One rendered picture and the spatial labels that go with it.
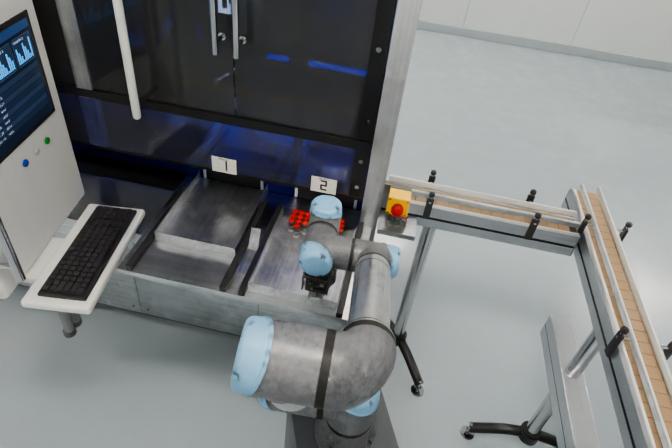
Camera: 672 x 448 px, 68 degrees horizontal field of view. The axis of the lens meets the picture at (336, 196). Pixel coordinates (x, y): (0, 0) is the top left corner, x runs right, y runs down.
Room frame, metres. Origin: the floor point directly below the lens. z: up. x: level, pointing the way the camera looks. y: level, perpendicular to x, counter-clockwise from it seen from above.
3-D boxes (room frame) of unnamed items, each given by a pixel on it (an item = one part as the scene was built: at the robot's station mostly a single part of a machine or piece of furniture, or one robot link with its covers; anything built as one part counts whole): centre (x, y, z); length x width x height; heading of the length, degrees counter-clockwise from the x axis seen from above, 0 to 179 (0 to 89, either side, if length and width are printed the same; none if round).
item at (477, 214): (1.40, -0.51, 0.92); 0.69 x 0.15 x 0.16; 83
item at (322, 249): (0.80, 0.01, 1.21); 0.11 x 0.11 x 0.08; 86
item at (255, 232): (1.07, 0.24, 0.91); 0.14 x 0.03 x 0.06; 175
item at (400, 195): (1.29, -0.21, 1.00); 0.08 x 0.07 x 0.07; 173
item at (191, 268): (1.15, 0.23, 0.87); 0.70 x 0.48 x 0.02; 83
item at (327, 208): (0.90, 0.02, 1.21); 0.09 x 0.08 x 0.11; 176
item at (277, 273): (1.09, 0.07, 0.90); 0.34 x 0.26 x 0.04; 173
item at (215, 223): (1.24, 0.39, 0.90); 0.34 x 0.26 x 0.04; 173
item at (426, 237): (1.42, -0.36, 0.46); 0.09 x 0.09 x 0.77; 83
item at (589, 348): (1.03, -0.89, 0.46); 0.09 x 0.09 x 0.77; 83
